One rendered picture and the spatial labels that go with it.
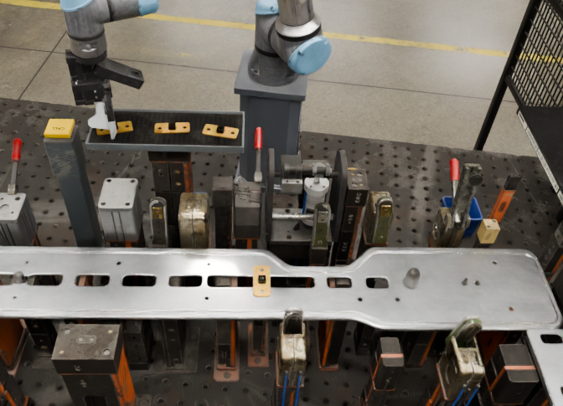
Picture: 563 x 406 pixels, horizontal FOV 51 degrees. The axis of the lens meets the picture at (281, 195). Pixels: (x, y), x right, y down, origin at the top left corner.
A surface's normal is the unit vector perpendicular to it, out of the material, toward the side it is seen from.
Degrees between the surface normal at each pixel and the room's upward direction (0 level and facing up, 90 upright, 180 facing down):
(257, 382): 0
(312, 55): 97
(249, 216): 90
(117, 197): 0
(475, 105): 0
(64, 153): 90
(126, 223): 90
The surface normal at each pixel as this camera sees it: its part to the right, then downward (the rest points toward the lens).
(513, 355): 0.06, -0.70
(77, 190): 0.03, 0.71
